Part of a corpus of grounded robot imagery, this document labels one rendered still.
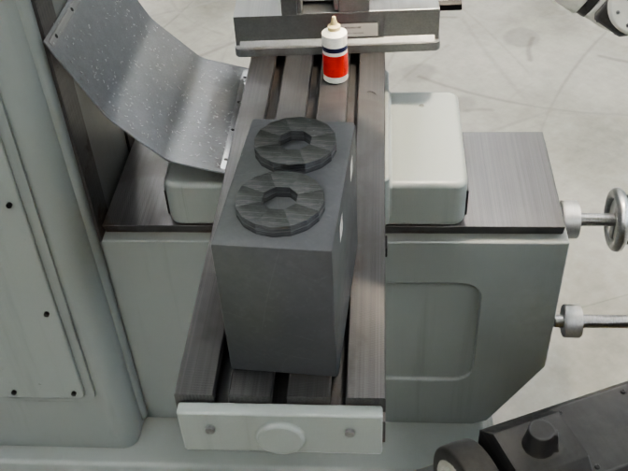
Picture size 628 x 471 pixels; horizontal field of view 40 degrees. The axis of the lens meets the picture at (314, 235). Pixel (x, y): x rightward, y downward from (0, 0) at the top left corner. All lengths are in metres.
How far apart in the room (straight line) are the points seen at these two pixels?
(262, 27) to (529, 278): 0.62
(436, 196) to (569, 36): 2.19
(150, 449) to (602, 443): 0.90
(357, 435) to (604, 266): 1.61
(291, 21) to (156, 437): 0.88
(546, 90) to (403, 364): 1.70
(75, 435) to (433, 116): 0.94
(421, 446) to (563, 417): 0.49
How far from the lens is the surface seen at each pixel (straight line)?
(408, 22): 1.49
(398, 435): 1.79
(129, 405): 1.78
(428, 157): 1.43
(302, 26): 1.49
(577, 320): 1.59
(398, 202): 1.40
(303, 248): 0.82
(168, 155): 1.37
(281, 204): 0.87
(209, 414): 0.95
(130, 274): 1.56
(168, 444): 1.82
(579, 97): 3.16
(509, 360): 1.67
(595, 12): 1.18
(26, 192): 1.41
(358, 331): 1.00
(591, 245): 2.54
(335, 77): 1.41
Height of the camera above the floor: 1.65
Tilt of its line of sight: 41 degrees down
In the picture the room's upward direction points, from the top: 4 degrees counter-clockwise
